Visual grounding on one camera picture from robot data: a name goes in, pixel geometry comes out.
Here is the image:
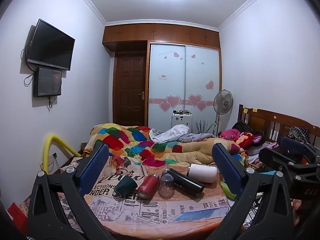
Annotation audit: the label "pink and red clothes pile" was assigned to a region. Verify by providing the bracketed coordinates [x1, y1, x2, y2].
[219, 129, 265, 148]

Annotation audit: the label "black bag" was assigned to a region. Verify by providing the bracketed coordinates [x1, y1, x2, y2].
[232, 120, 253, 133]

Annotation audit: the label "dark patterned cloth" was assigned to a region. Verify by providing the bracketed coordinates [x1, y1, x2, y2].
[288, 127, 311, 143]

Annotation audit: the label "small white cabinet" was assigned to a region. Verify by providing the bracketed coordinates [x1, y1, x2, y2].
[171, 112, 193, 131]

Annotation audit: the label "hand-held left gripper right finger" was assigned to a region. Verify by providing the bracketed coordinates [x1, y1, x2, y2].
[207, 142, 294, 240]

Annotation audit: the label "newspaper print tablecloth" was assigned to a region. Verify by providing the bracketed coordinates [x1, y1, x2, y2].
[57, 155, 250, 240]

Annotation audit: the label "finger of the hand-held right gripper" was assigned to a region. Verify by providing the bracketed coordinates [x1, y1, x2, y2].
[279, 136, 320, 156]
[259, 148, 298, 171]

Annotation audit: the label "white cup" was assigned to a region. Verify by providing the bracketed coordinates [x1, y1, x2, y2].
[187, 163, 218, 184]

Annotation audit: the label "grey white bed sheet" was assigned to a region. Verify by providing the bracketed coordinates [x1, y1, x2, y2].
[149, 124, 216, 144]

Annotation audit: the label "small black wall monitor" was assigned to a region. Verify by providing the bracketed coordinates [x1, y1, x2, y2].
[33, 66, 62, 98]

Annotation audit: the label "brown wooden door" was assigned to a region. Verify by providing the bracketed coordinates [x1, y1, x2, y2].
[113, 51, 147, 127]

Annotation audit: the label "yellow bent pipe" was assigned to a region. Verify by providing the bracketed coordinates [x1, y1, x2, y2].
[42, 134, 82, 174]

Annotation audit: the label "wall mounted black television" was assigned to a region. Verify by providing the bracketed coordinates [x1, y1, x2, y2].
[27, 19, 76, 71]

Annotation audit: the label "clear glass cup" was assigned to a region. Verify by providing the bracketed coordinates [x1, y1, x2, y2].
[158, 174, 176, 199]

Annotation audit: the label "colourful patchwork blanket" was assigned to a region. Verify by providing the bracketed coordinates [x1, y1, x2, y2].
[84, 123, 246, 167]

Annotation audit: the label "red cup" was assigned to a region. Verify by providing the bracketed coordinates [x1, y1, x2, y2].
[136, 175, 160, 201]

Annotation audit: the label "black thermos bottle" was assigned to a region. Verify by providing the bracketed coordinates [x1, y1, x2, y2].
[161, 168, 205, 198]

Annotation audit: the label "dark green cup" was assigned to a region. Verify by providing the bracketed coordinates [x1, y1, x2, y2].
[114, 176, 138, 198]

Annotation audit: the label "wooden overhead cabinet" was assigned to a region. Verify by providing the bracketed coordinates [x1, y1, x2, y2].
[102, 23, 221, 52]

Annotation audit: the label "standing electric fan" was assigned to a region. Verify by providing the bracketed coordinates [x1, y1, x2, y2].
[212, 89, 234, 136]

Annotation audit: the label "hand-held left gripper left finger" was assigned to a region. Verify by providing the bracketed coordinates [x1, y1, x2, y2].
[27, 144, 115, 240]

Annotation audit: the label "red box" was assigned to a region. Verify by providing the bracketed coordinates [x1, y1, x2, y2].
[7, 202, 28, 236]

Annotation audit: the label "black wall cable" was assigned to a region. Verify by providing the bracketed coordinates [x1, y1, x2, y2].
[21, 43, 35, 86]

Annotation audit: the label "dark dried twigs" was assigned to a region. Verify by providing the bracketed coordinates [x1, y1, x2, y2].
[194, 120, 213, 133]

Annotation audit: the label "sliding wardrobe with heart stickers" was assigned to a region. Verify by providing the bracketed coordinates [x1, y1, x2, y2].
[147, 41, 222, 131]

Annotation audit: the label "wooden bed headboard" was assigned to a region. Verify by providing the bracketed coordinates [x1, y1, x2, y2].
[237, 104, 320, 146]

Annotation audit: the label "green cloth piece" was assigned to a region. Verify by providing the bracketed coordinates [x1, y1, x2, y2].
[220, 181, 238, 201]

